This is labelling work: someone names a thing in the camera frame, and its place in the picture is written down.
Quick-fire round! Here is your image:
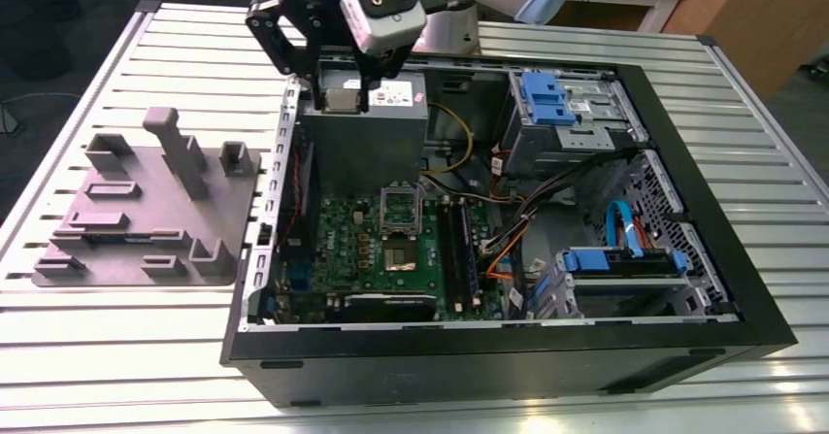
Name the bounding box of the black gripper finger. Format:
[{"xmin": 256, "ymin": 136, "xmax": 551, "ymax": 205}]
[
  {"xmin": 353, "ymin": 47, "xmax": 415, "ymax": 113},
  {"xmin": 243, "ymin": 0, "xmax": 327, "ymax": 111}
]

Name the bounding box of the CPU with silver top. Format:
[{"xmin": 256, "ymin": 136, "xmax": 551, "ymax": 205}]
[{"xmin": 323, "ymin": 87, "xmax": 371, "ymax": 115}]

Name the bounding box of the CPU socket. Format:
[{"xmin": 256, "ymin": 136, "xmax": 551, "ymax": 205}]
[{"xmin": 380, "ymin": 241, "xmax": 421, "ymax": 274}]

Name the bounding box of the grey power supply unit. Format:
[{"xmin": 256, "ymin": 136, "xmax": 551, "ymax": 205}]
[{"xmin": 297, "ymin": 69, "xmax": 432, "ymax": 187}]

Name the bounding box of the blue plastic drive latch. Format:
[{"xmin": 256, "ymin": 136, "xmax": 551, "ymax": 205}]
[{"xmin": 520, "ymin": 72, "xmax": 578, "ymax": 127}]

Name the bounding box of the metal locking lever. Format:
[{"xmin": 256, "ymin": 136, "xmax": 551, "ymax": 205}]
[{"xmin": 417, "ymin": 181, "xmax": 433, "ymax": 241}]

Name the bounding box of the metal socket cover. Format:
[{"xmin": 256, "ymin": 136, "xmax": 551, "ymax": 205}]
[{"xmin": 377, "ymin": 184, "xmax": 427, "ymax": 240}]

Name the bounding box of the grey metal drive cage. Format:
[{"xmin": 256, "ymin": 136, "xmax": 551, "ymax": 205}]
[{"xmin": 503, "ymin": 69, "xmax": 648, "ymax": 178}]

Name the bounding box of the black RAM slot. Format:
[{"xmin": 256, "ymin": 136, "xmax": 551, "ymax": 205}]
[{"xmin": 433, "ymin": 198, "xmax": 457, "ymax": 310}]

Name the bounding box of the green motherboard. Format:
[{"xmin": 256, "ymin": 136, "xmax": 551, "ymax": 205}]
[{"xmin": 268, "ymin": 193, "xmax": 512, "ymax": 323}]

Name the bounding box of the RAM stick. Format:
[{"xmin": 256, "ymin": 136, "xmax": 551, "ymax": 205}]
[{"xmin": 451, "ymin": 199, "xmax": 485, "ymax": 304}]

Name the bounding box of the grey plastic parts rack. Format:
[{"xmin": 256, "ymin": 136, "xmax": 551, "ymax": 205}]
[{"xmin": 29, "ymin": 106, "xmax": 265, "ymax": 288}]

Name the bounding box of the hard disk in blue carrier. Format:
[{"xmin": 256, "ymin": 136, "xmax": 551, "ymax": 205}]
[{"xmin": 559, "ymin": 247, "xmax": 688, "ymax": 280}]

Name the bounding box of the grey metal disk bay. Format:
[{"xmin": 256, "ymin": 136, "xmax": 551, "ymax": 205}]
[{"xmin": 534, "ymin": 247, "xmax": 739, "ymax": 318}]

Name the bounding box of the wooden cabinet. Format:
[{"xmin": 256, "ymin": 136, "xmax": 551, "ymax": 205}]
[{"xmin": 666, "ymin": 0, "xmax": 829, "ymax": 100}]

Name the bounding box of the black PC case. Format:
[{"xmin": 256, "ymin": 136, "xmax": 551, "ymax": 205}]
[{"xmin": 218, "ymin": 45, "xmax": 798, "ymax": 410}]

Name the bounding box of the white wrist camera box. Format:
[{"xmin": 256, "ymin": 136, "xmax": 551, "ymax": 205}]
[{"xmin": 340, "ymin": 0, "xmax": 429, "ymax": 55}]

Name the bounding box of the yellow wire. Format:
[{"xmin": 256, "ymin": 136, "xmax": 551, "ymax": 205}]
[{"xmin": 419, "ymin": 102, "xmax": 475, "ymax": 177}]

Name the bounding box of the black wire bundle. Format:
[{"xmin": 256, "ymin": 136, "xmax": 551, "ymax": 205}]
[{"xmin": 477, "ymin": 147, "xmax": 652, "ymax": 255}]

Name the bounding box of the orange wire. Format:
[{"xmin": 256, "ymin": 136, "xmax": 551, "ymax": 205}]
[{"xmin": 484, "ymin": 239, "xmax": 519, "ymax": 284}]

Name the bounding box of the blue wire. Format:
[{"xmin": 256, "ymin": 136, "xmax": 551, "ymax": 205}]
[{"xmin": 606, "ymin": 200, "xmax": 648, "ymax": 260}]

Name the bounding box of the red wire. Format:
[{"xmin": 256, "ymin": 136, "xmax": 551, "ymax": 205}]
[{"xmin": 618, "ymin": 219, "xmax": 656, "ymax": 256}]

